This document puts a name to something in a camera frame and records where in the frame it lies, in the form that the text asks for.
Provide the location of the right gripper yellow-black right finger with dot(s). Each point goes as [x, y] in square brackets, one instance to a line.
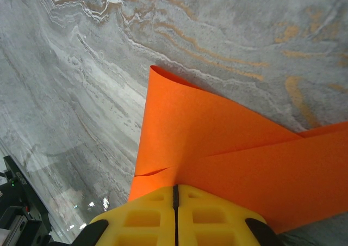
[212, 224]

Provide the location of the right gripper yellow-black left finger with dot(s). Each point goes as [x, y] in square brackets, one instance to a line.
[141, 221]

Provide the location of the orange paper sheet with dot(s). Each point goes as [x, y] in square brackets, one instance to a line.
[217, 148]

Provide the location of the right black-white robot arm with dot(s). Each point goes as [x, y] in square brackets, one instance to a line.
[32, 229]

